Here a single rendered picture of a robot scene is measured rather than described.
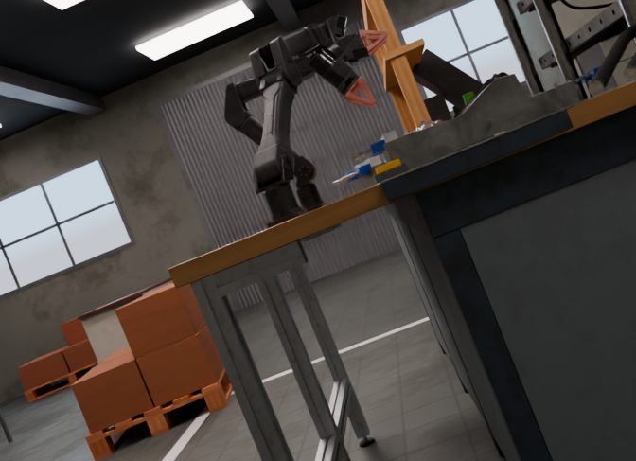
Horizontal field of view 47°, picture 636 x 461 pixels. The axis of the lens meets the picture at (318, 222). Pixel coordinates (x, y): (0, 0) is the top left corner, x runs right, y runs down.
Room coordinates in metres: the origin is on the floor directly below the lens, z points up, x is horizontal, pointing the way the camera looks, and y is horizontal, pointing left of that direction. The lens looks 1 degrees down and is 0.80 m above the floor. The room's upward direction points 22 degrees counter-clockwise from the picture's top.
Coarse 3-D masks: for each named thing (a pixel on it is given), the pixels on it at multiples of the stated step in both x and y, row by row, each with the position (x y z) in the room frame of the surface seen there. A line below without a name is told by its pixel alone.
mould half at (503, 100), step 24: (480, 96) 1.89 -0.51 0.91; (504, 96) 1.89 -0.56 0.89; (528, 96) 1.88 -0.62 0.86; (552, 96) 1.88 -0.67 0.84; (576, 96) 1.88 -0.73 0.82; (456, 120) 1.89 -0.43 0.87; (480, 120) 1.89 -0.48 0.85; (504, 120) 1.89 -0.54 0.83; (528, 120) 1.88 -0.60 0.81; (384, 144) 1.91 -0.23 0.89; (408, 144) 1.90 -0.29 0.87; (432, 144) 1.90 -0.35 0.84; (456, 144) 1.90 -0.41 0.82; (408, 168) 1.90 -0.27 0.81
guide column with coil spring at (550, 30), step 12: (540, 0) 2.73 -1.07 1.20; (540, 12) 2.74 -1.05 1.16; (552, 12) 2.73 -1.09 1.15; (552, 24) 2.72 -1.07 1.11; (552, 36) 2.73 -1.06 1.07; (552, 48) 2.75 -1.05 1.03; (564, 48) 2.72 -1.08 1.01; (564, 60) 2.73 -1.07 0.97; (564, 72) 2.74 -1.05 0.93; (576, 72) 2.73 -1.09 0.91; (576, 84) 2.72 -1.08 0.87
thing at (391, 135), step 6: (390, 132) 1.96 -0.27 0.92; (384, 138) 1.96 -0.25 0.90; (390, 138) 1.96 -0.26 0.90; (396, 138) 1.96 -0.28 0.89; (372, 144) 1.97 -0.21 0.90; (378, 144) 1.97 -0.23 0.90; (366, 150) 1.99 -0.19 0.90; (372, 150) 1.97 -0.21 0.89; (378, 150) 1.97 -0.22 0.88; (384, 150) 1.97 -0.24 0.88; (354, 156) 1.99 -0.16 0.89; (360, 156) 1.99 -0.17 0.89
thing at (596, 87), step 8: (616, 40) 1.79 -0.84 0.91; (624, 40) 1.77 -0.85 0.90; (616, 48) 1.71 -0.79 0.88; (624, 48) 1.74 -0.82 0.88; (608, 56) 1.68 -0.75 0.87; (616, 56) 1.67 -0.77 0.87; (608, 64) 1.61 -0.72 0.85; (616, 64) 1.65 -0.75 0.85; (600, 72) 1.57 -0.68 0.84; (608, 72) 1.58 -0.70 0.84; (592, 80) 1.54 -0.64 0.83; (600, 80) 1.53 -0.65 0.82; (608, 80) 1.56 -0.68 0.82; (592, 88) 1.53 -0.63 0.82; (600, 88) 1.52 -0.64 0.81
